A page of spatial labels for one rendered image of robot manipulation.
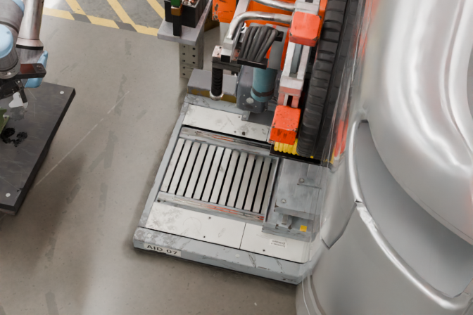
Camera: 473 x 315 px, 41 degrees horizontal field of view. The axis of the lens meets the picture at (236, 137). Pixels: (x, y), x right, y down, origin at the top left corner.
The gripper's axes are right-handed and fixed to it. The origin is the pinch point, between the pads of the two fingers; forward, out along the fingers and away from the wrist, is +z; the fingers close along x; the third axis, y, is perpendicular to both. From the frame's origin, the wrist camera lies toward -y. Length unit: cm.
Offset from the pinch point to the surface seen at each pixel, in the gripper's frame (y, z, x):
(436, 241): -43, -105, 111
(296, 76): -69, -46, 51
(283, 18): -76, -44, 31
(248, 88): -83, 23, 18
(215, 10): -83, 10, -13
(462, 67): -50, -126, 93
